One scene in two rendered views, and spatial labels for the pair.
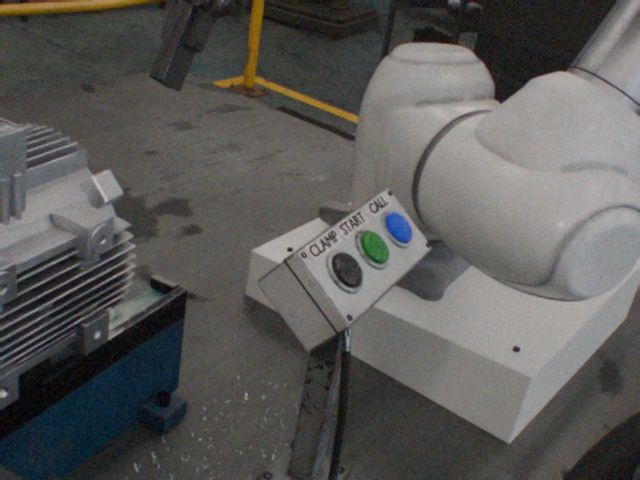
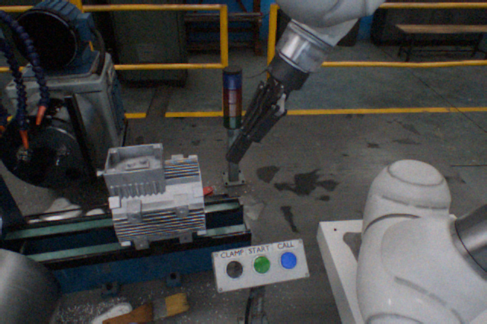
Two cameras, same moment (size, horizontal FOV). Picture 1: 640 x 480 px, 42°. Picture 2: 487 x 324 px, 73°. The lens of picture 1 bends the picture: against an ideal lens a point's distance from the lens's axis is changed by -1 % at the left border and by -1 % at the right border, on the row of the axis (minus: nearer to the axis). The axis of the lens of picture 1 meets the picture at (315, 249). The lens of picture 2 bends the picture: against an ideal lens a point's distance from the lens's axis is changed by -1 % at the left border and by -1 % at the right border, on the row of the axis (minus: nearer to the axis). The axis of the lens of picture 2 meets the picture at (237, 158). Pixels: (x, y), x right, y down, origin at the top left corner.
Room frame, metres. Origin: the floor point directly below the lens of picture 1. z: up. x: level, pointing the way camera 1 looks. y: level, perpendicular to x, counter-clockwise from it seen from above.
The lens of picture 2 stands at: (0.36, -0.32, 1.57)
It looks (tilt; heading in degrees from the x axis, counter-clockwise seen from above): 36 degrees down; 55
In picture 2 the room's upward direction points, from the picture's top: straight up
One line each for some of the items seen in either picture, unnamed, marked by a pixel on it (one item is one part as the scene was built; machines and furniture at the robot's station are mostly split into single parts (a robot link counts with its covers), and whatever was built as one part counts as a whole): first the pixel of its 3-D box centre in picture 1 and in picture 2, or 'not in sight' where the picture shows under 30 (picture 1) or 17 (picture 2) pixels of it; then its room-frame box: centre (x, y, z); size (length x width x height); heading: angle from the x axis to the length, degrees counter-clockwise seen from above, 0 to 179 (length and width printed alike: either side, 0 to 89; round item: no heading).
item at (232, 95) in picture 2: not in sight; (232, 92); (0.89, 0.45, 1.14); 0.06 x 0.06 x 0.04
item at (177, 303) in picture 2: not in sight; (146, 312); (0.43, 0.15, 0.80); 0.21 x 0.05 x 0.01; 163
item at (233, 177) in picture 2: not in sight; (233, 130); (0.89, 0.45, 1.01); 0.08 x 0.08 x 0.42; 66
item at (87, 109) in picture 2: not in sight; (58, 133); (0.41, 0.70, 1.04); 0.41 x 0.25 x 0.25; 66
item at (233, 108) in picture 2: not in sight; (232, 106); (0.89, 0.45, 1.10); 0.06 x 0.06 x 0.04
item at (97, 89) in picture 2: not in sight; (79, 110); (0.52, 0.94, 0.99); 0.35 x 0.31 x 0.37; 66
